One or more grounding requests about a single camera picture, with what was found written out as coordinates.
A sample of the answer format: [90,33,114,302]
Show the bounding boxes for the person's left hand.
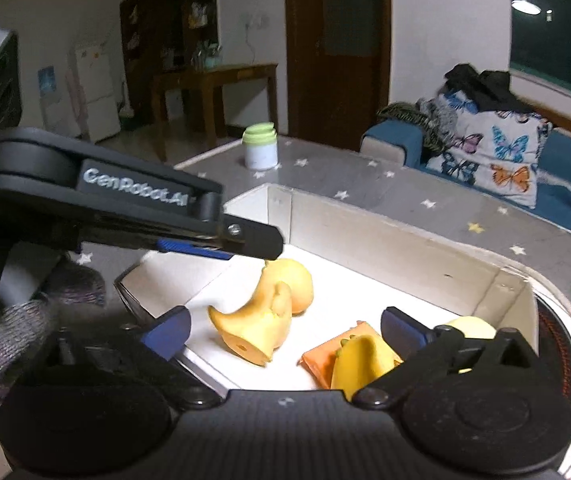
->
[0,259,107,437]

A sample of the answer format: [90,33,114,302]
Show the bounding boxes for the dark patterned blanket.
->
[377,99,460,157]

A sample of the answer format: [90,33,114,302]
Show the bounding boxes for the pale yellow round toy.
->
[443,316,497,374]

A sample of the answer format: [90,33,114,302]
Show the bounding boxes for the wooden desk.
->
[151,63,280,162]

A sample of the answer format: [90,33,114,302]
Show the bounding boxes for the yellow rubber toy animal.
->
[208,258,315,365]

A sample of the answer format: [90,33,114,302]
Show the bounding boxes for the dark wooden bookshelf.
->
[119,0,219,117]

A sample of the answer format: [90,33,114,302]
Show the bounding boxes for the white jar with green lid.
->
[242,123,279,171]

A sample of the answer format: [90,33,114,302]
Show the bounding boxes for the black round cooktop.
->
[530,280,571,412]

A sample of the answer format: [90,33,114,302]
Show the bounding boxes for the butterfly print pillow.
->
[425,89,554,209]

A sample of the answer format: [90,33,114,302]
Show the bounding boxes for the white refrigerator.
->
[72,40,121,144]

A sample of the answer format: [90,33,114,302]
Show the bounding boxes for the orange packet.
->
[300,321,382,390]

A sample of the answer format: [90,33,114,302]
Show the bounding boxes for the white cardboard box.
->
[114,183,539,392]

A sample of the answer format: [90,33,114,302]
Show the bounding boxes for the brown wooden door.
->
[284,0,392,152]

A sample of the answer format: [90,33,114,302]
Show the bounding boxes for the white water dispenser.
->
[36,65,74,137]

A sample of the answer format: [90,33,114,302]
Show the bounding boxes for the black clothes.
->
[444,63,532,114]

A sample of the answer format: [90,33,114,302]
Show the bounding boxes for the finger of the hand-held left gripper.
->
[156,212,285,262]

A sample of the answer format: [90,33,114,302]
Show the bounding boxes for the blue sofa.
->
[360,102,571,249]

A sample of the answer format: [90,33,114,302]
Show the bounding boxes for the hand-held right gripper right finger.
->
[353,306,539,410]

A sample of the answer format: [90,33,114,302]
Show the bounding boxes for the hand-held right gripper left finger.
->
[56,305,222,409]

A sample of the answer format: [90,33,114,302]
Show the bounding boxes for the yellow toy dinosaur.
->
[330,334,404,402]

